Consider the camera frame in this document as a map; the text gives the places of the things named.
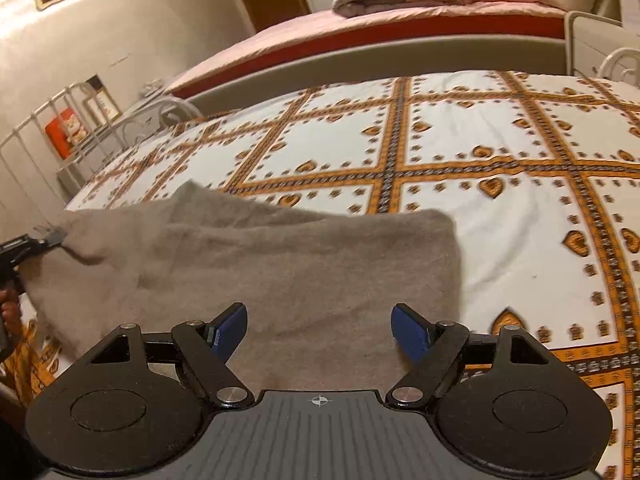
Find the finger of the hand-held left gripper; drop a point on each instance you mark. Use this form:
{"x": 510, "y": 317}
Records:
{"x": 30, "y": 247}

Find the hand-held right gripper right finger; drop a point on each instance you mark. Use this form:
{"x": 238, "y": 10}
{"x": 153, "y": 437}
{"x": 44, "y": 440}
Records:
{"x": 411, "y": 332}

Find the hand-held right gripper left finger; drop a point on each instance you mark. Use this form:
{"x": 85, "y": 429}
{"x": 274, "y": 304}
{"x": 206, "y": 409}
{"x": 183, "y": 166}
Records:
{"x": 230, "y": 332}

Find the grey pants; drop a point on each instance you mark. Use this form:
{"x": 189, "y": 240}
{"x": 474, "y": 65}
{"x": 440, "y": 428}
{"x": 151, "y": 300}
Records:
{"x": 275, "y": 270}

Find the person's left hand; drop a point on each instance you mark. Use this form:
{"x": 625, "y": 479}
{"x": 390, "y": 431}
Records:
{"x": 9, "y": 310}

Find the red box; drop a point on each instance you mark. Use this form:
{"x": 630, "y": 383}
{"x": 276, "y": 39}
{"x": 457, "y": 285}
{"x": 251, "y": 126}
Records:
{"x": 67, "y": 132}

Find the white dresser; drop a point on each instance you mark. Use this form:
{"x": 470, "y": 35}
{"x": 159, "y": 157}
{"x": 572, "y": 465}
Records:
{"x": 130, "y": 120}

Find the orange patterned bed sheet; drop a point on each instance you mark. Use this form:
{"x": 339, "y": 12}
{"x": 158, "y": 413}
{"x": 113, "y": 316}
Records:
{"x": 450, "y": 135}

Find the large bed with pink sheet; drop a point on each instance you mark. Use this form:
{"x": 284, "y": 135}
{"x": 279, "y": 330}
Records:
{"x": 350, "y": 47}

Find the white nightstand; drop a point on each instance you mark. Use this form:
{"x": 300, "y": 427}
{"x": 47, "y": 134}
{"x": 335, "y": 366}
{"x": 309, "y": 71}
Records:
{"x": 590, "y": 42}

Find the wooden picture frame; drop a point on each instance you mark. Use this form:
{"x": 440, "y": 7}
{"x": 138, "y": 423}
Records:
{"x": 102, "y": 100}

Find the white metal bed frame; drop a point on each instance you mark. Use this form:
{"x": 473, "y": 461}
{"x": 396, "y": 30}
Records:
{"x": 170, "y": 103}

